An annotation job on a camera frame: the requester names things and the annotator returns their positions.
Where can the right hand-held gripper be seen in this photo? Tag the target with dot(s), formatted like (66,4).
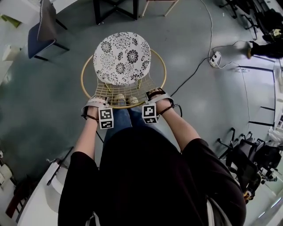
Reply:
(149,112)

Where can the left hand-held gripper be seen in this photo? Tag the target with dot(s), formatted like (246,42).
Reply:
(106,118)

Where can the person's left forearm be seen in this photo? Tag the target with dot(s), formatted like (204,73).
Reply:
(88,136)

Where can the person's right forearm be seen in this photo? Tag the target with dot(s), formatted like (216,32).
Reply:
(179,128)

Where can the light wooden chair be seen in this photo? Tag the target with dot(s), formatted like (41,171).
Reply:
(144,7)

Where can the dark blue upholstered chair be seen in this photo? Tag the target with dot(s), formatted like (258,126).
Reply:
(44,33)

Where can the black office chair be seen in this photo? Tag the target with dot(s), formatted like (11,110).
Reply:
(263,17)
(245,163)
(268,156)

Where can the person's right hand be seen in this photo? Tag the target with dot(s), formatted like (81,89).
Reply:
(155,93)

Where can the person's blue jeans legs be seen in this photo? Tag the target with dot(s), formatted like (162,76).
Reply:
(123,119)

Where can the person's right beige shoe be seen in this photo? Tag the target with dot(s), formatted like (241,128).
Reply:
(133,100)

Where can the person's beige shoe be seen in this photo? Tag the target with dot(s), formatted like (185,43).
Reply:
(133,100)
(119,99)

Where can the person's left beige shoe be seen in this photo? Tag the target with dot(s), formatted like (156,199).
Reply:
(119,99)

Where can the floral round seat cushion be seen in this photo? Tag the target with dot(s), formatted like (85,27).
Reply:
(119,57)

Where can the person's black shirt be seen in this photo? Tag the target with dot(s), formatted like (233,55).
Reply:
(150,181)

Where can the white power strip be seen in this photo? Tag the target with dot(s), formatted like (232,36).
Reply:
(215,58)

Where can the white table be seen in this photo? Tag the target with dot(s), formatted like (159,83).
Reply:
(37,198)

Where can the black frame table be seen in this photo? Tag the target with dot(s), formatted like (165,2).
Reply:
(99,11)

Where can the glass desk with black frame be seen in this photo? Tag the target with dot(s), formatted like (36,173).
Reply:
(274,92)

